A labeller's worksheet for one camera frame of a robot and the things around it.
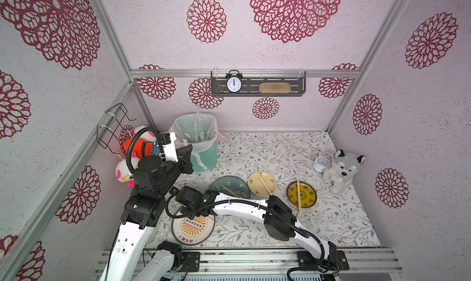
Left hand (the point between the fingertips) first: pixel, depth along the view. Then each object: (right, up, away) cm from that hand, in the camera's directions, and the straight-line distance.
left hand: (191, 148), depth 64 cm
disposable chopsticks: (+47, -24, +26) cm, 59 cm away
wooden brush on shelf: (+35, +30, +26) cm, 53 cm away
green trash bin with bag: (-2, +9, +28) cm, 29 cm away
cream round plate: (+26, -20, +31) cm, 45 cm away
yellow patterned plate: (+53, -24, +28) cm, 65 cm away
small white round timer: (+63, -8, +36) cm, 73 cm away
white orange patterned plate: (-3, -37, +17) cm, 41 cm away
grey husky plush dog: (+64, -10, +19) cm, 68 cm away
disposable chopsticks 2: (+30, -17, +32) cm, 48 cm away
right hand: (-8, -25, +19) cm, 32 cm away
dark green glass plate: (+16, -19, +31) cm, 40 cm away
